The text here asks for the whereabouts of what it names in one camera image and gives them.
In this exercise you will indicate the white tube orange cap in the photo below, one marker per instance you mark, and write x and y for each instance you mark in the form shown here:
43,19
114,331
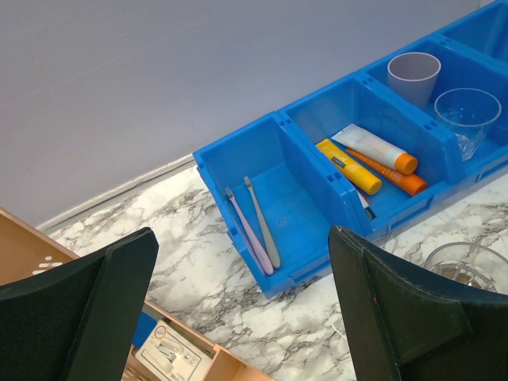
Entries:
376,148

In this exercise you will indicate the white tube dark cap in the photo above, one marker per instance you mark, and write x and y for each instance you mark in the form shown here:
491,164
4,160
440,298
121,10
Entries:
366,206

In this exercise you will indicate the small red white boxes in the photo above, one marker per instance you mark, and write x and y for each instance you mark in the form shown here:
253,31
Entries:
169,356

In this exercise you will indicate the blue bin with cups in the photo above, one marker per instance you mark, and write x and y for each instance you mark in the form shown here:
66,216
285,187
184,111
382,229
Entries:
460,68

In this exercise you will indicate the clear cup on tray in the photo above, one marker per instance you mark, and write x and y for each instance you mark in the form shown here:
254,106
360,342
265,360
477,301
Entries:
471,264

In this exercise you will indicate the blue bin with toothpastes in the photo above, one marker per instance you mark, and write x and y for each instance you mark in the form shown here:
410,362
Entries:
363,101

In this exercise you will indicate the blue bin with jar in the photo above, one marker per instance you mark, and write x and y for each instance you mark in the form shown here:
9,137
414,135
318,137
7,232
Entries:
485,30

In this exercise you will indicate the yellow toothpaste tube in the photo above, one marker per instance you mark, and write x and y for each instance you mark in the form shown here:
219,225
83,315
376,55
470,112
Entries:
352,170

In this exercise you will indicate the lilac plastic cup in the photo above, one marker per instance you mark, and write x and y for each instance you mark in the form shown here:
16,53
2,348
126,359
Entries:
413,76

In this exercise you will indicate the pink toothbrush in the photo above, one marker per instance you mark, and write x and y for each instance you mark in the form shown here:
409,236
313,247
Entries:
261,255

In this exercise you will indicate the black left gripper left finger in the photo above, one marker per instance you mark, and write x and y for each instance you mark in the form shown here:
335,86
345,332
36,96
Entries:
77,321

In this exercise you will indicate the blue bin with toothbrushes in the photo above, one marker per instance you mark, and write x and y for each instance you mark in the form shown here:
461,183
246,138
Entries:
265,167

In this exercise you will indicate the clear cup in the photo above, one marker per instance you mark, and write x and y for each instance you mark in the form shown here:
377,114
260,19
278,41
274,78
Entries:
471,264
470,113

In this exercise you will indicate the blue white box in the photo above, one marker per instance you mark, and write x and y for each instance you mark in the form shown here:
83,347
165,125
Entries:
145,326

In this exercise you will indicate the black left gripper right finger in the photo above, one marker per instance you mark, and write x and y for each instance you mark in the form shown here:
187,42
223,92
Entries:
404,322

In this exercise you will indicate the orange toothpaste tube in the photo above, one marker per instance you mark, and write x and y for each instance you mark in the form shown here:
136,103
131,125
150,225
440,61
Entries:
411,184

